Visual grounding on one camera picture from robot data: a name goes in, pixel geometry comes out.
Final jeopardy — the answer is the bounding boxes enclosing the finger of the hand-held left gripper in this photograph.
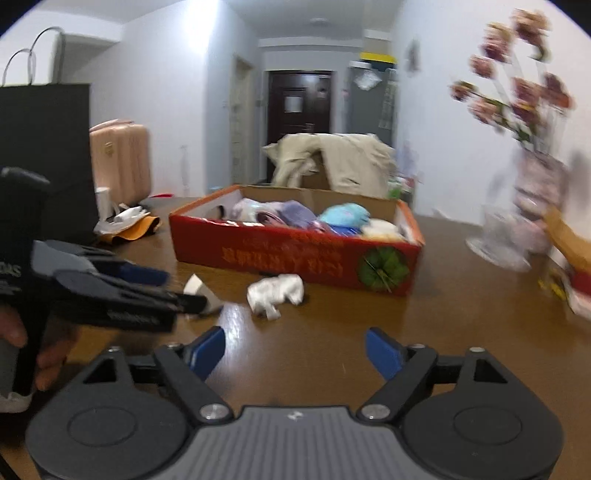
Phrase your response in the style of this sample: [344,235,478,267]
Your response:
[53,271,208,334]
[60,241,170,288]

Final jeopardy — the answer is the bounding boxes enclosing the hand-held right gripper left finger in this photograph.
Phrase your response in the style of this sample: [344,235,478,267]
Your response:
[81,325,234,424]

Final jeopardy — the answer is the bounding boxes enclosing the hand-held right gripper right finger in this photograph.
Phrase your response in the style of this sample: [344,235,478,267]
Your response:
[358,327,509,423]

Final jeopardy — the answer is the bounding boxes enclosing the white paper piece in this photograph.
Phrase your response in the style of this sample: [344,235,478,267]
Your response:
[183,274,225,317]

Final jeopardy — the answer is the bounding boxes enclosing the white soft cloth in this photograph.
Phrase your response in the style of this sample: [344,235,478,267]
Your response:
[247,274,305,320]

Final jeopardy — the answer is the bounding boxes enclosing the yellow and white plush toy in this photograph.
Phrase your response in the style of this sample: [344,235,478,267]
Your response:
[360,218,407,241]

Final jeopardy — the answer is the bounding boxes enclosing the red cardboard box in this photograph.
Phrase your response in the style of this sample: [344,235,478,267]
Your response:
[168,185,424,297]

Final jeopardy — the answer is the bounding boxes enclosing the light blue plush toy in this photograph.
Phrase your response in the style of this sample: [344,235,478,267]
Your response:
[318,203,371,230]

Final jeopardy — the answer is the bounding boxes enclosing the purple linen drawstring pouch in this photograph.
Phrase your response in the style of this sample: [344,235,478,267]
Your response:
[279,200,320,229]

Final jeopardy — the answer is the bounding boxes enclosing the person's left hand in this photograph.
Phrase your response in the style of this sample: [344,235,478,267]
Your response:
[0,305,82,393]

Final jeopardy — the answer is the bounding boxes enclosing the orange leather cloth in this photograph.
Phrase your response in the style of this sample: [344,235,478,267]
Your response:
[99,215,161,244]

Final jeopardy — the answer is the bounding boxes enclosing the white crumpled tissue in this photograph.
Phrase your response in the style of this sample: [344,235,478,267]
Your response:
[95,205,148,234]

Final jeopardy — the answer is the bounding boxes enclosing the white cup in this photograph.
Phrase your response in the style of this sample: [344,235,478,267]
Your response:
[95,186,114,222]

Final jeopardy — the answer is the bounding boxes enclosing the pink hard suitcase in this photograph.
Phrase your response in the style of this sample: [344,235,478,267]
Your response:
[89,120,152,207]

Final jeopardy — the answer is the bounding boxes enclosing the black paper shopping bag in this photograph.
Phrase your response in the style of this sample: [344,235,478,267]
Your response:
[0,27,99,246]

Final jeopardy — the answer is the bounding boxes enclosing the clear plastic cup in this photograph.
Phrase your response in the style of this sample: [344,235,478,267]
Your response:
[466,205,536,271]

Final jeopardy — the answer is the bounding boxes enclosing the pale interior door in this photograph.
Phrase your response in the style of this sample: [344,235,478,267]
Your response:
[231,55,256,188]

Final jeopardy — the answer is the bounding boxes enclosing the yellow dried flower sprig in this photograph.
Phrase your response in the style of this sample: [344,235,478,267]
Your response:
[538,268,568,301]

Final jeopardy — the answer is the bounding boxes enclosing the beige coat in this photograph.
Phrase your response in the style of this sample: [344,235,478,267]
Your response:
[262,133,397,198]

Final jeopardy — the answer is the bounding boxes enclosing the white and red small box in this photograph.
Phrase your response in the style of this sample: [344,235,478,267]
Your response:
[566,291,591,322]

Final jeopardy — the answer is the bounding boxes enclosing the dark brown entrance door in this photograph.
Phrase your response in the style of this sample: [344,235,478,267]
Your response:
[268,70,333,183]

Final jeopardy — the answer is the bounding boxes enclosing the pink speckled vase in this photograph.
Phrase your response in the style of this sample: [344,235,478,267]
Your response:
[510,148,571,254]

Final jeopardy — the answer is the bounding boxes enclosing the grey refrigerator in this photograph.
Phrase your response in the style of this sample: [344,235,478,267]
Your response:
[347,65,398,139]

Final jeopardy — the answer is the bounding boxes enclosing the white plastic bag on refrigerator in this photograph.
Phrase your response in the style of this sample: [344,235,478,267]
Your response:
[353,71,382,91]

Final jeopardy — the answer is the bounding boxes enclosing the dried pink roses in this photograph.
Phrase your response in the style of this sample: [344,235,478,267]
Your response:
[450,9,575,155]

